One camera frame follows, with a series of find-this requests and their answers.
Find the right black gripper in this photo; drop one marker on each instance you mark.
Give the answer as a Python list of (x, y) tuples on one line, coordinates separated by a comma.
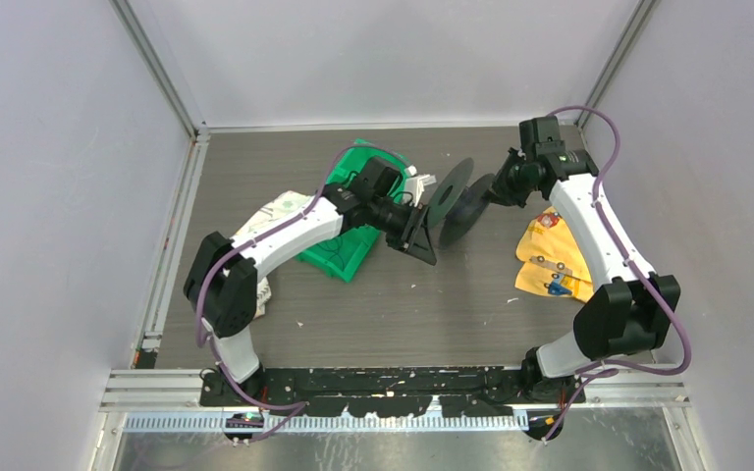
[(502, 192)]

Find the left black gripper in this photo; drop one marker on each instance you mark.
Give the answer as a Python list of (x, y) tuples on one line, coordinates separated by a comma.
[(417, 241)]

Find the black cable spool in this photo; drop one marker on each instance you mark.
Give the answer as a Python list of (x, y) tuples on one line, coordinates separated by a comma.
[(456, 204)]

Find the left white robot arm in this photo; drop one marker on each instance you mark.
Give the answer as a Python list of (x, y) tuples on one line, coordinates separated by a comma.
[(222, 282)]

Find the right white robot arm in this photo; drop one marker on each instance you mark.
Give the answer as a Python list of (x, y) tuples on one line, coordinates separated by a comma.
[(631, 310)]

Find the green three-compartment bin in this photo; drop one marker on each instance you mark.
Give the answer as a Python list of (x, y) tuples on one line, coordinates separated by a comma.
[(341, 256)]

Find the yellow printed cloth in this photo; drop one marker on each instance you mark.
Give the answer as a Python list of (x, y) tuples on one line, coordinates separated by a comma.
[(553, 265)]

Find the white patterned cloth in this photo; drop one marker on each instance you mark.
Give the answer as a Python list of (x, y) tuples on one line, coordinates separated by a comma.
[(269, 215)]

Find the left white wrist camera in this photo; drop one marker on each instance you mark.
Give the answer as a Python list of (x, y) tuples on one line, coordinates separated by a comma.
[(415, 184)]

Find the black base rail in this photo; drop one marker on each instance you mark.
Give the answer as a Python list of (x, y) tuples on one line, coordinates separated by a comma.
[(389, 392)]

